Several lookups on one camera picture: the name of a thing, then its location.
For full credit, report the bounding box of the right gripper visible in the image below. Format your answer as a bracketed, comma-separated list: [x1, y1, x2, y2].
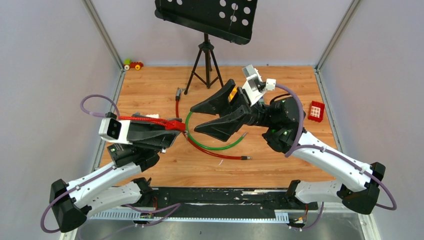
[189, 79, 275, 140]

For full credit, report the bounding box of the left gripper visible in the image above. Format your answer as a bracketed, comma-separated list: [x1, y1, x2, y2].
[127, 112, 182, 154]

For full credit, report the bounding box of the red padlock with thin cable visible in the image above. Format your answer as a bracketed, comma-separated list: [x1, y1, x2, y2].
[118, 116, 186, 132]

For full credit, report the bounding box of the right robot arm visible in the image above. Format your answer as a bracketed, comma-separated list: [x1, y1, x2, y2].
[190, 79, 386, 215]

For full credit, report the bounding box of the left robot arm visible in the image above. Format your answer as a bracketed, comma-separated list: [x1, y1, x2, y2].
[40, 115, 186, 233]

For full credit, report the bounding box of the white blue block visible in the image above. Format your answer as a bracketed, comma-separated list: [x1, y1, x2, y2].
[146, 114, 160, 119]

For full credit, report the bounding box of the yellow triangular plastic piece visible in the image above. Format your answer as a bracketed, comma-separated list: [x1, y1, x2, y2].
[228, 87, 238, 102]

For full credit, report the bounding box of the toy car red green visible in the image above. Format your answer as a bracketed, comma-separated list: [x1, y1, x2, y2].
[123, 58, 144, 71]

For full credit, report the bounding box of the black music stand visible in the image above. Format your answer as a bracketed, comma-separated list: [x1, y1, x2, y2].
[154, 0, 258, 94]

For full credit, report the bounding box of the red window block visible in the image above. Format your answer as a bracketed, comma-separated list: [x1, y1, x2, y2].
[307, 100, 325, 123]

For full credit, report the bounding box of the thick red cable lock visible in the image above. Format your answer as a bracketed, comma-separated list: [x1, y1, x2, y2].
[175, 87, 252, 160]

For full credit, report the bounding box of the green cable lock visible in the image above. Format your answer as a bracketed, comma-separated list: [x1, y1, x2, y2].
[185, 111, 247, 151]

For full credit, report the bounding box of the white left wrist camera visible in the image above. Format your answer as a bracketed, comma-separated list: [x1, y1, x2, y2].
[98, 112, 131, 144]

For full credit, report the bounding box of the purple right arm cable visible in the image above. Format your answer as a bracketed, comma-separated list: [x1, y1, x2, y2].
[268, 83, 398, 232]

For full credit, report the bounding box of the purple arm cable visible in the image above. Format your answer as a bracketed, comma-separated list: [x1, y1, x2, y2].
[268, 83, 398, 232]
[40, 94, 181, 234]

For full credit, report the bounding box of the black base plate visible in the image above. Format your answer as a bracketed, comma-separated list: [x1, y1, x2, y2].
[133, 187, 319, 219]

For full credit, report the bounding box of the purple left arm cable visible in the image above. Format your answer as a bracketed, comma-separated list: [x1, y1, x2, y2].
[40, 94, 181, 234]

